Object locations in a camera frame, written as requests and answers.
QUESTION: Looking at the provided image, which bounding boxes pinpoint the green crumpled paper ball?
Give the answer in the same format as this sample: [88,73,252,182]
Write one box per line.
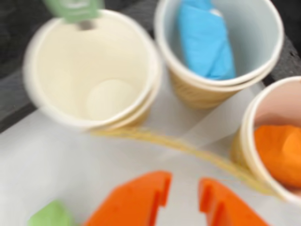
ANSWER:
[27,200,73,226]

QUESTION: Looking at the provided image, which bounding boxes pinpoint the ribbed beige paper cup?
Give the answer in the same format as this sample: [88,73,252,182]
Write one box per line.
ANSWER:
[23,9,163,132]
[231,76,301,205]
[154,0,284,110]

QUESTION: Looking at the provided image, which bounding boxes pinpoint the blue paper ball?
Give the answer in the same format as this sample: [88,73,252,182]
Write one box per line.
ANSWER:
[176,0,237,81]

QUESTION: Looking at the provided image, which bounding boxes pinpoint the yellow handwritten welcome sign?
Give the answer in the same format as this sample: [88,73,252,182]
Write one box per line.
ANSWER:
[90,127,278,196]

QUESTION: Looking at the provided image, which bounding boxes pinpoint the orange paper ball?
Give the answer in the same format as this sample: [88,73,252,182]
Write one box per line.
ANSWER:
[253,124,301,189]

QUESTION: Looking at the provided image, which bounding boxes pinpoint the green recycling bin tag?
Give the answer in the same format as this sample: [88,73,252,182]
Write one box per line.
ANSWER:
[43,0,105,30]

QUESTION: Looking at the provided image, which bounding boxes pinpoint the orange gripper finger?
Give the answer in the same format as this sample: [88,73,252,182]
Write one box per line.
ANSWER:
[198,178,271,226]
[82,170,172,226]

